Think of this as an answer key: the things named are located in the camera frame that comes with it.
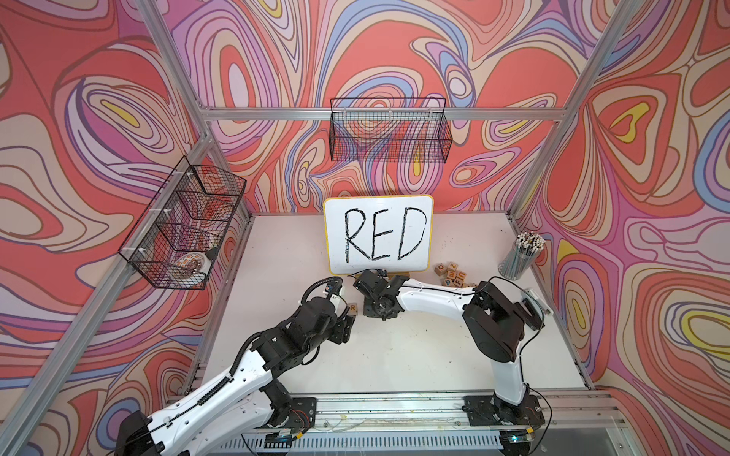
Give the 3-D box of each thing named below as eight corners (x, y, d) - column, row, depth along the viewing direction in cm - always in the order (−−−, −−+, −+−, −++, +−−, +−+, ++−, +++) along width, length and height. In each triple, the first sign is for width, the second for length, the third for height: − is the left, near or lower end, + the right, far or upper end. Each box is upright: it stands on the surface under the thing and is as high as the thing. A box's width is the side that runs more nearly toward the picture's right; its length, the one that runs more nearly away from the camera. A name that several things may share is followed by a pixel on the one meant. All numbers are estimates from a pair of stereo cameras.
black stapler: (528, 331, 90) (532, 327, 87) (513, 293, 99) (517, 289, 96) (554, 331, 90) (559, 327, 87) (537, 293, 99) (542, 289, 96)
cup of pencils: (502, 280, 101) (524, 248, 87) (496, 263, 106) (515, 230, 92) (523, 280, 101) (548, 248, 87) (515, 263, 106) (538, 230, 92)
